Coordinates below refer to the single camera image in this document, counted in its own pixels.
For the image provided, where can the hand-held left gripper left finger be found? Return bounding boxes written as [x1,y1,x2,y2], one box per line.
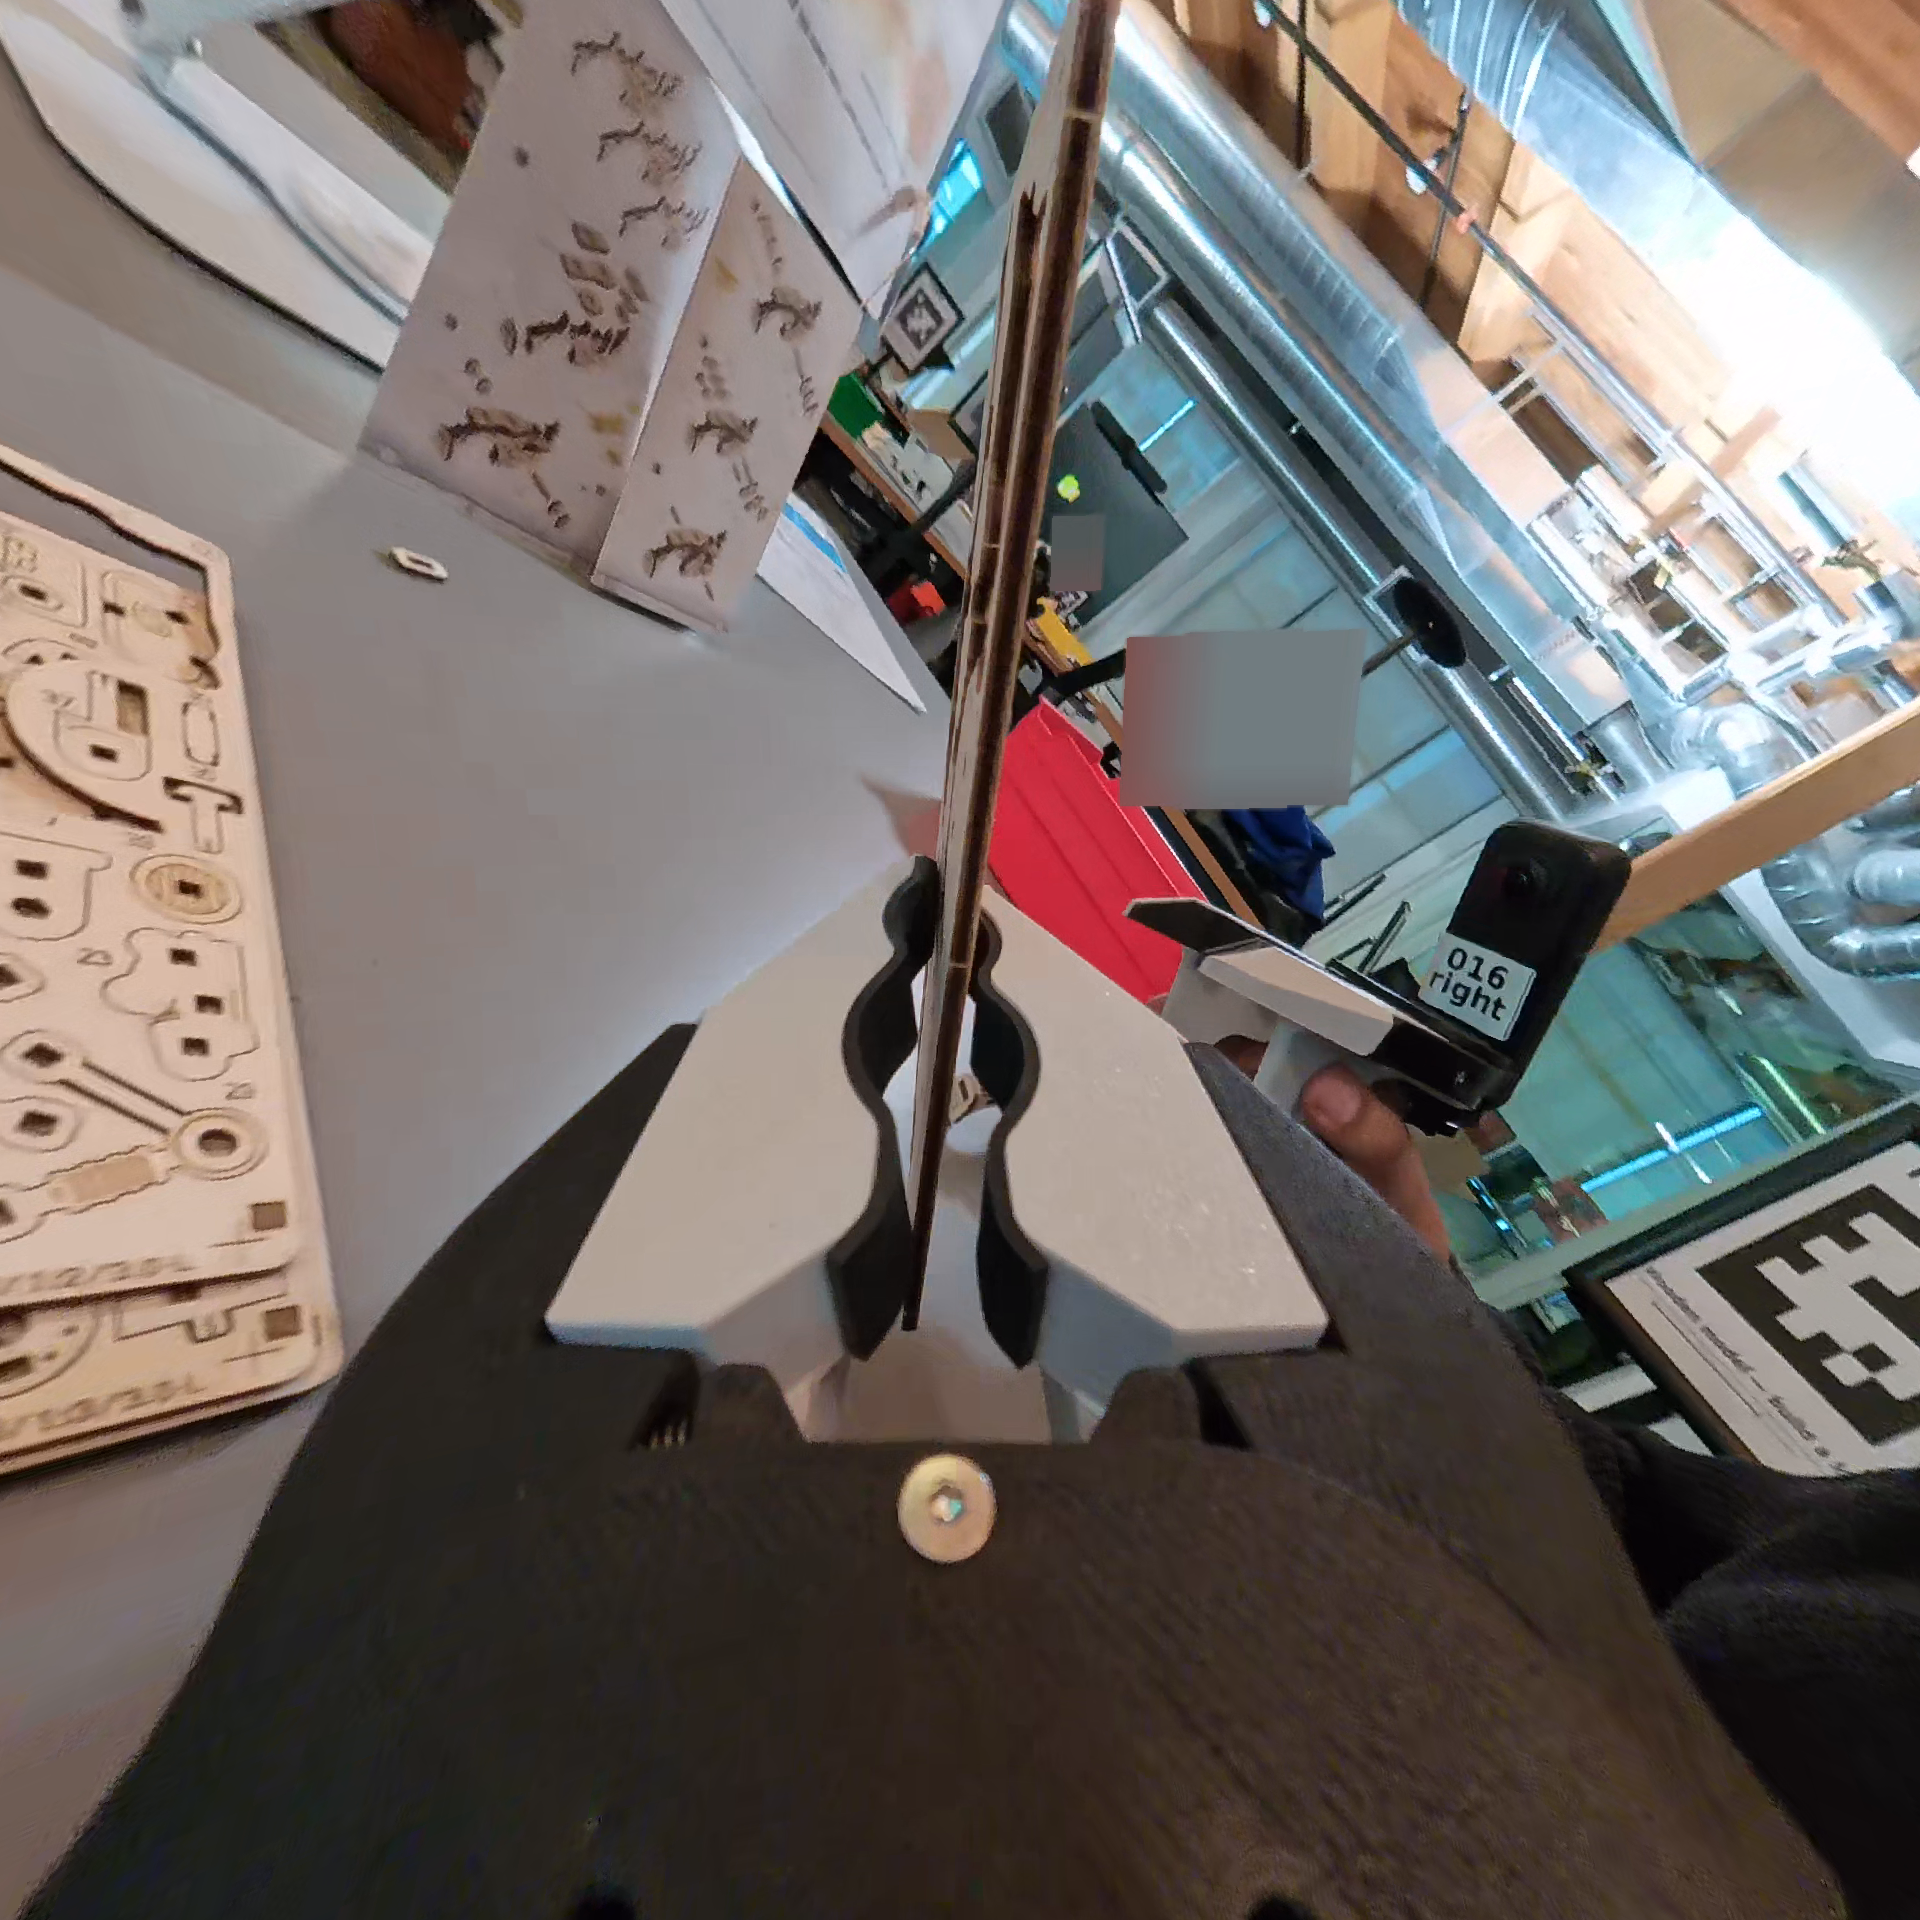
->
[544,855,945,1403]

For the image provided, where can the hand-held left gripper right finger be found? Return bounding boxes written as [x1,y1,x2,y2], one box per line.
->
[967,895,1329,1390]

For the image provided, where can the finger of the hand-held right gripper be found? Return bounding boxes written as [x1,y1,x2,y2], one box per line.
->
[1161,943,1434,1056]
[1124,895,1269,961]

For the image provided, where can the punched wooden part sheet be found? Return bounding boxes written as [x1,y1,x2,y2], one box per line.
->
[901,0,1124,1336]

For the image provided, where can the stack of wooden sheets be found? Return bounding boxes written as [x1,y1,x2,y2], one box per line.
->
[0,441,345,1478]

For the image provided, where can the grey desk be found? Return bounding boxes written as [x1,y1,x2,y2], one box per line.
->
[0,46,1021,1920]

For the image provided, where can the person's right hand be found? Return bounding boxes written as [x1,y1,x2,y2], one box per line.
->
[1297,1067,1455,1260]

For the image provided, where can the blue jacket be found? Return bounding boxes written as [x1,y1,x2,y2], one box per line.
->
[1201,806,1338,921]

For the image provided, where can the red plastic bin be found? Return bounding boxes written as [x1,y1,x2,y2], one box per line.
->
[983,697,1202,1003]

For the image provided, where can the wooden beam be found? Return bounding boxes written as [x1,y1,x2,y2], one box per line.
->
[1592,697,1920,953]

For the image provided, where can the insulated silver pipes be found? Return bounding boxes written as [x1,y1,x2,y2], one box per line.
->
[1727,809,1920,985]

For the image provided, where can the black round lamp on pole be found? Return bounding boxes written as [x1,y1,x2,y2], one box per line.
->
[1357,575,1472,671]

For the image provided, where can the black monitor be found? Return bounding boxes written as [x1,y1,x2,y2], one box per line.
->
[1049,401,1192,619]

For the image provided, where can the white paper sheet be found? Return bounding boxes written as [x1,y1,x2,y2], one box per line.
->
[756,495,932,712]

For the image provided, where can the small framed marker poster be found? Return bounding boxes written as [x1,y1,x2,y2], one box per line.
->
[877,267,965,375]

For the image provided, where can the printed instruction stand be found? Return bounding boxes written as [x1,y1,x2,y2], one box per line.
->
[359,0,864,633]

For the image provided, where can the white monitor stand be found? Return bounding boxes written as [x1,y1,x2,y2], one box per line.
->
[0,29,437,368]

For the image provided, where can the long silver spiral duct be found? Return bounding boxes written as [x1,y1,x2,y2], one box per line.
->
[989,0,1666,819]

